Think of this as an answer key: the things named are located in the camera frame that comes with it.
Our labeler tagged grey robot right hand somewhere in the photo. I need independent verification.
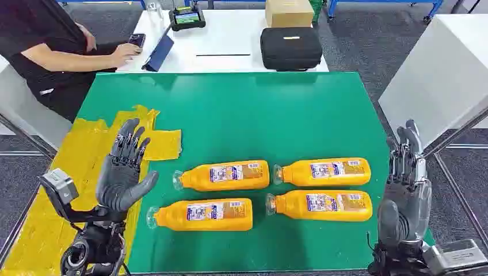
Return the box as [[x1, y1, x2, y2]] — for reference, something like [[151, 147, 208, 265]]
[[377, 119, 433, 247]]

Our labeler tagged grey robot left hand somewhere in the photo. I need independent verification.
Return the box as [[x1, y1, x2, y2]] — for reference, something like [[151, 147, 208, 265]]
[[95, 118, 159, 213]]

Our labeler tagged orange drink bottle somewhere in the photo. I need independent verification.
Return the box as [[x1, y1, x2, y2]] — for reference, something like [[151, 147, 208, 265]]
[[146, 198, 254, 232], [172, 160, 270, 193], [265, 190, 373, 223], [272, 157, 372, 187]]

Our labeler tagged yellow plastic sheet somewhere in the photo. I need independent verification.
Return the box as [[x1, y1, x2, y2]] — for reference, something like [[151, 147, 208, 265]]
[[0, 105, 183, 276]]

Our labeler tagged person's right hand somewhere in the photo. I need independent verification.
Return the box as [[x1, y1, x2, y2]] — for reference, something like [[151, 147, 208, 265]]
[[110, 43, 144, 68]]

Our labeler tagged person's hand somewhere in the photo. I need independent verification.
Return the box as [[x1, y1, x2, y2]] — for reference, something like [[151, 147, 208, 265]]
[[75, 22, 97, 52], [110, 43, 144, 68]]

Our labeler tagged blue tablet cover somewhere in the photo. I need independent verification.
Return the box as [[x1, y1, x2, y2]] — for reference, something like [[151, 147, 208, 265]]
[[142, 23, 176, 72]]

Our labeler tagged black smartphone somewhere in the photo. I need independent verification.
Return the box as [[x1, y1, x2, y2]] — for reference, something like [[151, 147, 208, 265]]
[[127, 33, 146, 49]]

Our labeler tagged person's left hand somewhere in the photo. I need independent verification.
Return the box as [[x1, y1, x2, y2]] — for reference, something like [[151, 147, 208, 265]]
[[75, 22, 97, 52]]

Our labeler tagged green table mat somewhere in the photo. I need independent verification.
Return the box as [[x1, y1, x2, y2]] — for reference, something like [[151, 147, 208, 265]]
[[76, 71, 436, 274]]

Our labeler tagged clear glass cup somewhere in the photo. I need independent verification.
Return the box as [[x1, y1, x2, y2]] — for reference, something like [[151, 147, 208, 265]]
[[146, 2, 164, 22]]

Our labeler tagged black controller with screen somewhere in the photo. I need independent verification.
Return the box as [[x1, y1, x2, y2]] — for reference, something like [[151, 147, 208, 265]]
[[169, 5, 207, 32]]

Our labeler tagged person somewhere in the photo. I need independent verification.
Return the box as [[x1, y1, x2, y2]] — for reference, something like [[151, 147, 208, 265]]
[[0, 0, 144, 124]]

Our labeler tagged black zip case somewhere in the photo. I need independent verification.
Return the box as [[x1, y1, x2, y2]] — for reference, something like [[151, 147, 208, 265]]
[[260, 26, 323, 72]]

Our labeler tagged green crate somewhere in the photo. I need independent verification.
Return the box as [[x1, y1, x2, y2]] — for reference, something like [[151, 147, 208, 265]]
[[309, 0, 324, 23]]

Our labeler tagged cardboard box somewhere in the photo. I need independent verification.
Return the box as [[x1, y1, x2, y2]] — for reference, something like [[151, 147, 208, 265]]
[[265, 0, 315, 28]]

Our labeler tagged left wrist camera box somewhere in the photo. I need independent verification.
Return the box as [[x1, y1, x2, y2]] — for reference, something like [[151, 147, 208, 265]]
[[39, 168, 80, 221]]

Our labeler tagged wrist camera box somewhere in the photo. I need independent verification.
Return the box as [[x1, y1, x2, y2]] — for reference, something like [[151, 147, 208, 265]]
[[39, 168, 80, 221], [422, 239, 488, 276]]

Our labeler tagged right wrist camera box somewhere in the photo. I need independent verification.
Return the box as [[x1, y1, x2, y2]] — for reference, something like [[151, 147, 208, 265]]
[[422, 239, 488, 276]]

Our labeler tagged white table with metal frame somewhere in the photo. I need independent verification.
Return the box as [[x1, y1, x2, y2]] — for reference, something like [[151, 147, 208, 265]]
[[378, 14, 488, 163], [0, 55, 73, 159]]

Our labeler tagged blue metal frame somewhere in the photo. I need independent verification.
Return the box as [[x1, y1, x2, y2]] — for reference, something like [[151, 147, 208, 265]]
[[327, 0, 445, 22], [57, 0, 147, 9]]

